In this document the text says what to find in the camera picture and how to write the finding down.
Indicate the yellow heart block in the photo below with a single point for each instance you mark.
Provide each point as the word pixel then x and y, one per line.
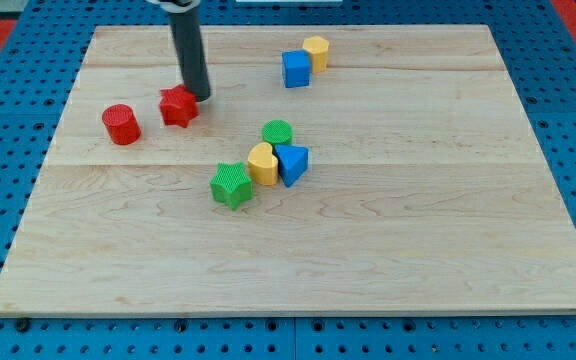
pixel 263 164

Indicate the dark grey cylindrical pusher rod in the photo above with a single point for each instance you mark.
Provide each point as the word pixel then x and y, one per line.
pixel 184 21

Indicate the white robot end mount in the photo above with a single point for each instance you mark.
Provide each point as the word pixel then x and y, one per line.
pixel 170 2

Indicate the red star block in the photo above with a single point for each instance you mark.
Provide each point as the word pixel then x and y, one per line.
pixel 178 106

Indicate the blue triangle block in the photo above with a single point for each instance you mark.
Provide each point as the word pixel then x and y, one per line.
pixel 293 162

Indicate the yellow hexagon block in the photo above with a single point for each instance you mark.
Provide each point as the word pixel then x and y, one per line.
pixel 317 49

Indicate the green cylinder block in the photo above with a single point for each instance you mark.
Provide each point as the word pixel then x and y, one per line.
pixel 277 132

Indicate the light wooden board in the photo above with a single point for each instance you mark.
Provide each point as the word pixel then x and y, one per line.
pixel 426 192

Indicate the blue cube block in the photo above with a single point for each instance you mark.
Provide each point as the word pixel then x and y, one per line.
pixel 296 68

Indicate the green star block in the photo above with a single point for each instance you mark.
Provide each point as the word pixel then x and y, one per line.
pixel 231 185

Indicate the red cylinder block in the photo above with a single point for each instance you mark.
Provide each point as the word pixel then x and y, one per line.
pixel 121 124

